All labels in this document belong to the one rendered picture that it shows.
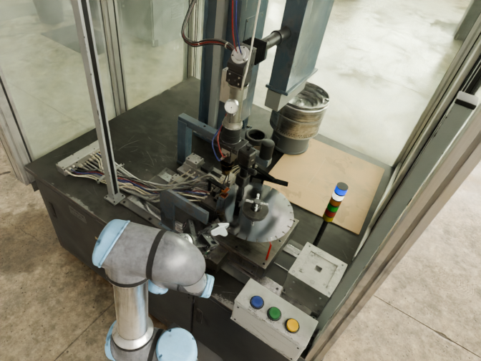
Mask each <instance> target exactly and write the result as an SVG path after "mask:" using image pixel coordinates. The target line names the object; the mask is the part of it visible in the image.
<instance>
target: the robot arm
mask: <svg viewBox="0 0 481 361"><path fill-rule="evenodd" d="M228 225H229V223H216V224H213V225H210V226H208V227H206V228H204V229H203V230H201V231H199V232H198V233H197V234H196V233H195V228H194V224H193V221H191V220H190V219H187V220H186V221H185V222H184V224H183V226H182V228H183V234H176V233H174V232H172V231H166V230H162V229H158V228H153V227H150V226H145V225H142V224H138V223H133V222H130V221H124V220H120V219H114V220H112V221H110V222H109V223H108V224H107V225H106V226H105V227H104V229H103V230H102V232H101V234H100V235H99V238H98V239H97V242H96V244H95V247H94V251H93V254H92V263H93V264H94V265H95V266H98V267H99V268H100V267H102V268H105V275H106V277H107V280H108V281H109V282H110V283H111V284H113V288H114V296H115V311H116V319H117V320H116V321H114V323H113V324H112V326H111V327H110V329H109V332H108V333H107V338H106V344H105V354H106V356H107V357H108V358H109V359H110V360H114V361H198V359H197V355H198V350H197V345H196V342H195V339H194V337H193V336H192V335H191V333H189V331H187V330H185V329H182V328H172V329H169V330H165V329H160V328H157V327H153V323H152V320H151V319H150V318H149V317H148V291H150V292H152V293H154V294H164V293H166V292H167V291H168V289H172V290H175V291H179V292H184V293H187V294H192V295H195V296H198V297H204V298H208V297H210V294H211V292H212V289H213V283H214V277H213V276H211V275H208V274H205V259H207V258H210V256H209V254H210V252H211V251H213V250H214V249H216V248H217V247H218V245H220V244H219V243H218V242H217V240H216V239H215V238H212V236H217V235H218V234H220V235H221V236H227V235H228V233H227V231H226V229H225V227H226V226H228ZM209 233H211V235H212V236H211V235H209ZM205 255H206V256H207V257H204V256H205Z"/></svg>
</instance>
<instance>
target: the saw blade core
mask: <svg viewBox="0 0 481 361"><path fill-rule="evenodd" d="M229 189H230V190H229V191H228V192H227V193H224V192H222V193H221V195H220V196H219V198H218V201H217V204H216V212H217V215H218V219H219V221H220V222H221V223H222V222H223V223H229V225H228V226H226V227H225V229H226V230H228V231H229V232H230V233H232V234H233V235H234V236H236V235H237V234H238V235H237V237H238V238H240V239H243V240H246V237H247V240H246V241H252V242H257V240H256V239H258V243H263V242H269V241H272V239H271V237H272V238H273V240H274V241H275V240H276V239H279V238H281V237H282V236H284V235H285V234H287V233H288V231H289V230H290V229H291V227H292V225H293V220H294V213H293V208H292V206H291V204H290V202H289V201H288V199H287V198H286V197H285V196H284V195H283V194H282V193H280V192H279V191H277V190H276V189H275V188H272V187H270V186H267V185H265V184H262V183H254V184H253V183H252V182H249V184H248V185H247V186H246V187H245V188H244V191H245V192H244V196H243V198H242V201H241V202H240V201H236V200H235V198H236V193H237V190H238V185H237V184H236V185H233V186H231V187H229ZM224 194H225V195H224ZM257 194H259V200H262V201H263V202H265V203H268V209H269V211H268V215H267V216H266V217H265V218H264V219H261V220H253V219H250V218H248V217H247V216H246V215H245V214H244V213H243V204H244V203H245V201H246V199H247V200H249V199H252V198H256V197H257ZM284 199H285V200H284ZM220 200H221V201H220ZM219 207H220V208H219ZM219 214H221V215H219ZM229 228H230V229H229ZM267 239H268V240H267Z"/></svg>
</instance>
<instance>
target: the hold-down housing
mask: <svg viewBox="0 0 481 361"><path fill-rule="evenodd" d="M252 159H254V161H252ZM255 159H256V150H254V149H252V148H251V144H250V143H248V144H246V145H244V146H243V147H242V148H239V149H238V157H237V161H238V162H239V163H240V164H242V165H244V166H246V167H248V168H249V167H251V166H252V165H253V164H254V163H255ZM251 161H252V162H251ZM249 180H250V175H249V174H248V171H246V170H244V169H242V168H240V172H239V173H237V174H236V178H235V184H237V185H238V186H239V187H241V188H245V187H246V186H247V185H248V184H249Z"/></svg>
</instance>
